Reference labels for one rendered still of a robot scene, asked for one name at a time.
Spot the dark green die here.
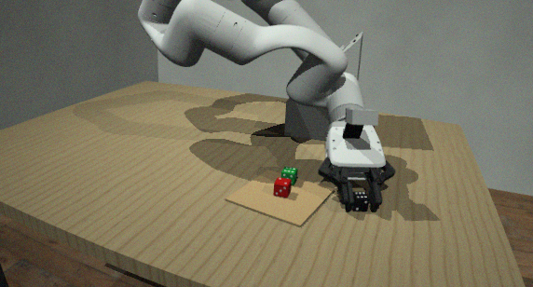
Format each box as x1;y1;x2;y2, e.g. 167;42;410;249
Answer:
281;167;297;185

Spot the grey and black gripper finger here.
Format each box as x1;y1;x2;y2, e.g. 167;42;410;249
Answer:
365;160;395;212
318;156;354;212

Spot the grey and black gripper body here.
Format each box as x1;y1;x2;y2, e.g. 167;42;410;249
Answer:
325;116;386;181

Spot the black die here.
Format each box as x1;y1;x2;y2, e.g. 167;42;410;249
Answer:
352;192;370;212

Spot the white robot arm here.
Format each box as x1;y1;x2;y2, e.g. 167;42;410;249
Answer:
138;0;378;139

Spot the red die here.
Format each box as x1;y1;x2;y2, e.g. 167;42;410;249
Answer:
273;177;292;198

